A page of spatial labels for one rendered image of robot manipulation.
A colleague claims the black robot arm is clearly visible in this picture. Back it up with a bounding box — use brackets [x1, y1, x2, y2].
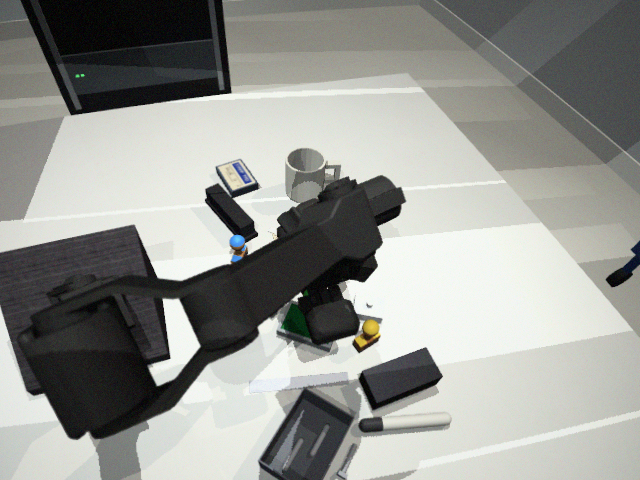
[16, 175, 407, 440]

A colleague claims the white cylinder with black end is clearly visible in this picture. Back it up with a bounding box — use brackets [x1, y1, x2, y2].
[358, 412, 452, 433]

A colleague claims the grey flat bar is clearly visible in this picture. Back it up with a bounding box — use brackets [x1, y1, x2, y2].
[249, 372, 350, 393]

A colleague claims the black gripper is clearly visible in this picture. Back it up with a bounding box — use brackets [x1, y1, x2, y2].
[297, 266, 361, 345]

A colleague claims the stamp with blue knob handle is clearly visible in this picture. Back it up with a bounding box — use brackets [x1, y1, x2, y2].
[229, 235, 248, 264]

